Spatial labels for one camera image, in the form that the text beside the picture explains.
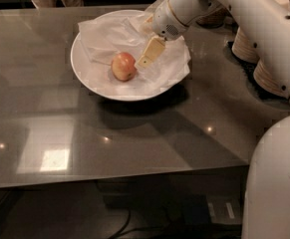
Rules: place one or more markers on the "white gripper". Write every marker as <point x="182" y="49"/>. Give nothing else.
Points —
<point x="164" y="21"/>

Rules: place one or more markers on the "red yellow apple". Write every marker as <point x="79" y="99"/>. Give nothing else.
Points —
<point x="123" y="66"/>

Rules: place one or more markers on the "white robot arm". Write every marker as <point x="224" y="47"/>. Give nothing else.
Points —
<point x="266" y="212"/>

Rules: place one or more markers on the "white crumpled paper sheet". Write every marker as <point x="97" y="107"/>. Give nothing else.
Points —
<point x="108" y="40"/>

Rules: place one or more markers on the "glass jar with grains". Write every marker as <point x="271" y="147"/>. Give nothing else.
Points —
<point x="213" y="19"/>

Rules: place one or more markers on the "tall stack of paper plates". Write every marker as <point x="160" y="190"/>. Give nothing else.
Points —
<point x="243" y="49"/>

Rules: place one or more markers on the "lower stack of paper plates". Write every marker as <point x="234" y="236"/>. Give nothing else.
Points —
<point x="264" y="78"/>

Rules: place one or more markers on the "dark box with labels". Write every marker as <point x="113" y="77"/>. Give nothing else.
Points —
<point x="211" y="210"/>

